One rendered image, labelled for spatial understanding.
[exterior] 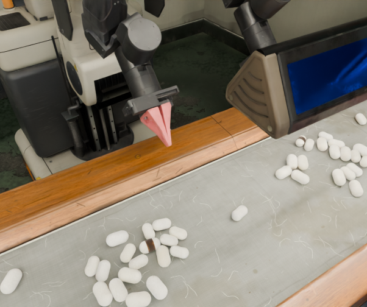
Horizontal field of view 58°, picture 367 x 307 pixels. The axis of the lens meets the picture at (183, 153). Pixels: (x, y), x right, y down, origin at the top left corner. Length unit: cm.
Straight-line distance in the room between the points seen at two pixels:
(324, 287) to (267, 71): 36
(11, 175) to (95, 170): 125
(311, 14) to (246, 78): 206
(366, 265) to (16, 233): 57
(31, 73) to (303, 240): 100
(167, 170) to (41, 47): 71
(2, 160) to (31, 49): 92
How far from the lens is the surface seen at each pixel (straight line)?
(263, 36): 72
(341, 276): 58
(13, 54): 122
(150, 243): 56
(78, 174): 68
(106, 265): 56
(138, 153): 69
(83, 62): 97
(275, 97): 29
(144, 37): 58
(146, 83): 62
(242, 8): 74
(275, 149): 76
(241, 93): 33
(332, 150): 77
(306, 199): 68
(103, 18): 61
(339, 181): 71
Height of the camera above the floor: 124
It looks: 43 degrees down
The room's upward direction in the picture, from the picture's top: straight up
